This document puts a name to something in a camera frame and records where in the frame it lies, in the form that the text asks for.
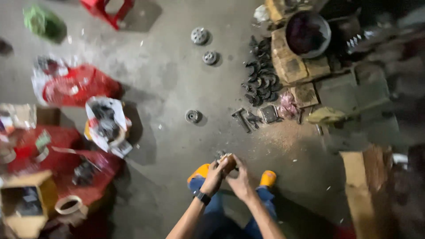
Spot person's left hand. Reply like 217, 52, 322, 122
200, 157, 230, 197

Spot person's right hand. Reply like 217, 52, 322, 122
225, 154, 257, 204

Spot small brown metal part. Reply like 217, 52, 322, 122
218, 153, 238, 174

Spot orange slipper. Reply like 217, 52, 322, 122
259, 170, 277, 188
187, 163, 211, 184

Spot metal hammer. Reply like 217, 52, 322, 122
231, 107, 253, 134

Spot black wristwatch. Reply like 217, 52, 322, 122
193, 190, 212, 206

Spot dark metal pliers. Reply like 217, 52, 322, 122
246, 110, 264, 130

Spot person's blue jeans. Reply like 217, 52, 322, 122
188, 175, 278, 239

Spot square dark metal plate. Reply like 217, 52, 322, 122
260, 105, 280, 124

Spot small round metal pulley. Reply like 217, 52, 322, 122
185, 109, 202, 125

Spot pink plastic bag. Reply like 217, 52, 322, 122
278, 92, 299, 120

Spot pile of black brake shoes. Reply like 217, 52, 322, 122
241, 35, 283, 107

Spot yellow dirty cloth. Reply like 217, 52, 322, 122
306, 106, 349, 126

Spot medium round metal clutch disc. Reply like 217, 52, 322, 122
202, 50, 219, 66

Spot worn wooden block stack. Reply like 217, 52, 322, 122
264, 0, 332, 109

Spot tall cardboard box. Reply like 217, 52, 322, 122
339, 143, 396, 239

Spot large round metal clutch disc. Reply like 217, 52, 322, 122
191, 27, 210, 46

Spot white bag with black parts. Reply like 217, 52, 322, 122
84, 96, 133, 159

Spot round metal basin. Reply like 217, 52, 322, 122
285, 11, 332, 60

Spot roll of brown tape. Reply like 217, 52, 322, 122
54, 195, 89, 227

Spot red and white plastic bag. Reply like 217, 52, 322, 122
31, 55, 123, 108

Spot red cloth with parts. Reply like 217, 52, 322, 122
0, 125, 123, 207

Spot red plastic stool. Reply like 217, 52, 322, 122
80, 0, 135, 31

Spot open cardboard box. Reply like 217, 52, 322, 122
0, 170, 60, 239

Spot small cardboard box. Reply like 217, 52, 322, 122
0, 103, 61, 131

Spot green plastic bag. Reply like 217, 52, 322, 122
23, 5, 68, 44

